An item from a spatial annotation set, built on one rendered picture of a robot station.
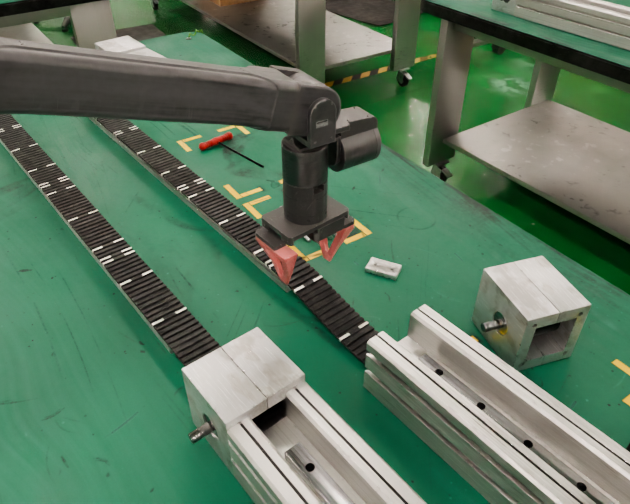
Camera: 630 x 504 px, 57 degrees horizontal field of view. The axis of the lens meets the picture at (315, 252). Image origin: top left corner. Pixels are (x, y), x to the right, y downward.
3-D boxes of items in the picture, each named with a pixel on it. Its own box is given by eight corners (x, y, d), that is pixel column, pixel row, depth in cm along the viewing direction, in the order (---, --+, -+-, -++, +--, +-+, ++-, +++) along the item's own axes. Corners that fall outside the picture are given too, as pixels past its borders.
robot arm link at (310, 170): (271, 130, 69) (297, 149, 66) (319, 117, 72) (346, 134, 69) (274, 180, 74) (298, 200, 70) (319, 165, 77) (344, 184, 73)
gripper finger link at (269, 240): (327, 279, 81) (328, 225, 75) (286, 302, 77) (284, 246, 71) (297, 256, 85) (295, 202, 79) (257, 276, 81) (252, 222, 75)
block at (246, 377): (174, 432, 67) (160, 379, 61) (262, 379, 73) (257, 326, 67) (214, 490, 61) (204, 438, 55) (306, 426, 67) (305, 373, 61)
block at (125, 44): (93, 82, 148) (84, 44, 142) (135, 71, 153) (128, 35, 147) (109, 94, 141) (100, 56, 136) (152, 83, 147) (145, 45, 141)
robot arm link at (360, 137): (270, 77, 67) (310, 103, 62) (350, 57, 72) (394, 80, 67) (274, 166, 75) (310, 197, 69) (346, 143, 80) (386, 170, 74)
